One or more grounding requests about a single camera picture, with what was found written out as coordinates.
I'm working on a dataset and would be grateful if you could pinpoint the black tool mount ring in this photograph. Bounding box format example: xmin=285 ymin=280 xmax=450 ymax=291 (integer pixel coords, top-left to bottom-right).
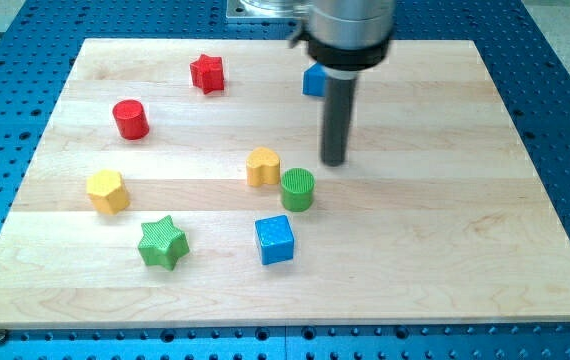
xmin=307 ymin=37 xmax=390 ymax=72

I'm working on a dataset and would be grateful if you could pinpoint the yellow hexagon block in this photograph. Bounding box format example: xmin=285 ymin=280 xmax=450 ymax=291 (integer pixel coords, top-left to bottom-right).
xmin=86 ymin=170 xmax=130 ymax=215

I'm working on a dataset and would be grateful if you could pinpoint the red star block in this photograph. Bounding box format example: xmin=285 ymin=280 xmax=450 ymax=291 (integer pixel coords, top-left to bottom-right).
xmin=189 ymin=54 xmax=225 ymax=94

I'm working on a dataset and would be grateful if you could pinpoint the blue block behind rod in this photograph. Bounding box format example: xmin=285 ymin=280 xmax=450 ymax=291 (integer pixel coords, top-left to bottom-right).
xmin=302 ymin=63 xmax=326 ymax=97

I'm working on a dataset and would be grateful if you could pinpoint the yellow heart block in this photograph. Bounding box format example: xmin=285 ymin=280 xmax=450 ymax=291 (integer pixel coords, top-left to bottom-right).
xmin=246 ymin=147 xmax=281 ymax=187

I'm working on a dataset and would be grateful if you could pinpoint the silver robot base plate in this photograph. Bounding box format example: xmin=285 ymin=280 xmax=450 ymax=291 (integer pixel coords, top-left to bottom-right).
xmin=226 ymin=0 xmax=306 ymax=20

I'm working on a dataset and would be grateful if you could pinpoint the green cylinder block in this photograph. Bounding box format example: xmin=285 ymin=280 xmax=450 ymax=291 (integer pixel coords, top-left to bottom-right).
xmin=281 ymin=168 xmax=315 ymax=212

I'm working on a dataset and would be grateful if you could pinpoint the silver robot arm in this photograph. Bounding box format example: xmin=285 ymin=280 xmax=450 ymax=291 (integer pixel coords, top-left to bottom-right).
xmin=288 ymin=0 xmax=395 ymax=166

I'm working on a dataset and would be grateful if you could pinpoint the wooden board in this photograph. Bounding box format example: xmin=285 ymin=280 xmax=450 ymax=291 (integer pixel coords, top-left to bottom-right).
xmin=0 ymin=38 xmax=570 ymax=329

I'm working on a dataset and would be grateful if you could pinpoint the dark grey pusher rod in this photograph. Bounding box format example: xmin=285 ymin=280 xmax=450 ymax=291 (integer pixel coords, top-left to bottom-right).
xmin=320 ymin=76 xmax=357 ymax=167

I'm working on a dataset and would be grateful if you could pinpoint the red cylinder block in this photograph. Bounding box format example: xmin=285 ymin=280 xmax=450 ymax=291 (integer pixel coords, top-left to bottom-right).
xmin=112 ymin=99 xmax=150 ymax=140

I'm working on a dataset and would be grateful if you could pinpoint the blue cube block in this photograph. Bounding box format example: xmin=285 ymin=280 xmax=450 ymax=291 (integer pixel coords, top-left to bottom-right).
xmin=255 ymin=215 xmax=295 ymax=265

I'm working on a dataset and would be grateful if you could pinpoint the green star block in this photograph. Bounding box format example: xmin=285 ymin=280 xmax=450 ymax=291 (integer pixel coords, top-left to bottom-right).
xmin=138 ymin=215 xmax=190 ymax=271

